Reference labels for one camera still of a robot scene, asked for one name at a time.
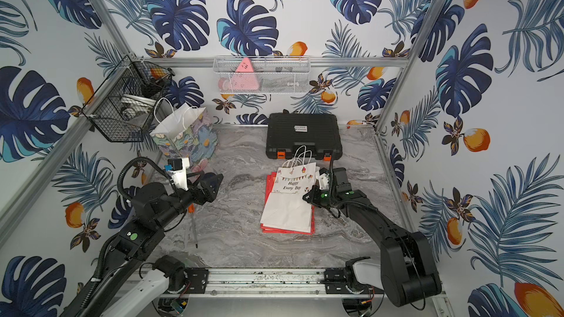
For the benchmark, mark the black wire basket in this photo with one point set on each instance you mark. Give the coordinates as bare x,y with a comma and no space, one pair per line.
122,108

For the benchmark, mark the aluminium linear rail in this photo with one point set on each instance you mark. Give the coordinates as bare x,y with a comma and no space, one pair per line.
262,283

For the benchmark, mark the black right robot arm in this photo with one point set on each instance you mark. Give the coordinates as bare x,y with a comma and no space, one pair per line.
405,272

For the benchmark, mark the white mesh wall shelf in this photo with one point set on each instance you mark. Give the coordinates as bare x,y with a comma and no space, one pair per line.
276,74

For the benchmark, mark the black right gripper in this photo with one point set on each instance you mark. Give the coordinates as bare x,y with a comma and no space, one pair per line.
313,199

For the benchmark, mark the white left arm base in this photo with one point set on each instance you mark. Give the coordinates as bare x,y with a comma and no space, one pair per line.
167,274

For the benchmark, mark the pink triangle item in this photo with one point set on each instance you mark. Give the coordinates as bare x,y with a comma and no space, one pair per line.
243,79

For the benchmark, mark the red paper bag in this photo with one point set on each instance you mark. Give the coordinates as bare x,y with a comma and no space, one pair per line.
281,217

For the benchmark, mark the black tool case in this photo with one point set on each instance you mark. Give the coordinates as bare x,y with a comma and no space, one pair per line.
318,133

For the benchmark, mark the orange handled screwdriver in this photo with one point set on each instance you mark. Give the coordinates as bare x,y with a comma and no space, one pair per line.
191,210

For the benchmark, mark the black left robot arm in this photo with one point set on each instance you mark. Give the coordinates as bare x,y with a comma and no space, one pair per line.
124,253

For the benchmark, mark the white happy paper bag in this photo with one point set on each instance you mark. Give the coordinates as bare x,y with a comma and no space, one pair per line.
295,177

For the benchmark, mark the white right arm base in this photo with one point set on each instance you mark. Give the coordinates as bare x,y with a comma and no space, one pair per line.
363,273

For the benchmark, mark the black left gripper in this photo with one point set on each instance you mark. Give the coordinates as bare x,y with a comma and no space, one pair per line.
205,181

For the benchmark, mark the floral paper bag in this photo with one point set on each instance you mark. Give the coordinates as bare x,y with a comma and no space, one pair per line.
184,132

